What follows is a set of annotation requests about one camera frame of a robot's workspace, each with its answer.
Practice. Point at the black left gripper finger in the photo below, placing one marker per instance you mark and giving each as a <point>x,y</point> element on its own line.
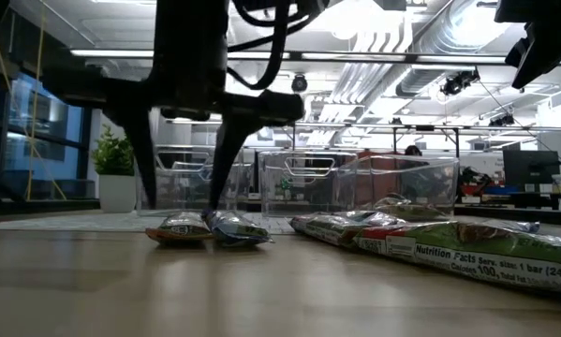
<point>226,150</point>
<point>139,150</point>

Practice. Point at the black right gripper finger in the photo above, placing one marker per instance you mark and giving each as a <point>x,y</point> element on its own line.
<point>547,47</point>

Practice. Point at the blue granola bar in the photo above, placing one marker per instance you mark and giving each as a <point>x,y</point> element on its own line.
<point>238,231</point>

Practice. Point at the peanut butter granola bar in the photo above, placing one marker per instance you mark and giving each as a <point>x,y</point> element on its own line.
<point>179,229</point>

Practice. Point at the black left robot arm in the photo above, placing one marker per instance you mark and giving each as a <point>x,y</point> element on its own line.
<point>191,19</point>

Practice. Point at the green plant in white pot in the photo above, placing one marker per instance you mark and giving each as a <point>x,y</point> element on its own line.
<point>116,187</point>

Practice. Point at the large clear plastic bin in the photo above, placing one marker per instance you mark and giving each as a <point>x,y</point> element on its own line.
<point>186,187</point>

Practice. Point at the black computer monitor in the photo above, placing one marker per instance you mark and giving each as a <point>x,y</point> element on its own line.
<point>530,168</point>

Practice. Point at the dark background desk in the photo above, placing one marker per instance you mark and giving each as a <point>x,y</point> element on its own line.
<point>533,199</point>

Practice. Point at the person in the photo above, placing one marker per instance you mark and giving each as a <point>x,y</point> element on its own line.
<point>413,150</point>

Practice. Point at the black window frame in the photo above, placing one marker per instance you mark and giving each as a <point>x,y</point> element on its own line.
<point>85,159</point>

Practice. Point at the black hanging camera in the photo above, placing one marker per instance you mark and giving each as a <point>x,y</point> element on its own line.
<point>455,83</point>
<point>299,83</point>
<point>502,120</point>

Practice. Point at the silver ventilation duct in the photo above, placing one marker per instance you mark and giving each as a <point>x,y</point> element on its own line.
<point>430,70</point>

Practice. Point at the black background workstation frame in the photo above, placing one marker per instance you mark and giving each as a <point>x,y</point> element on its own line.
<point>355,126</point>

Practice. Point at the black ceiling light rail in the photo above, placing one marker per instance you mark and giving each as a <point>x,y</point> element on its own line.
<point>355,55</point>

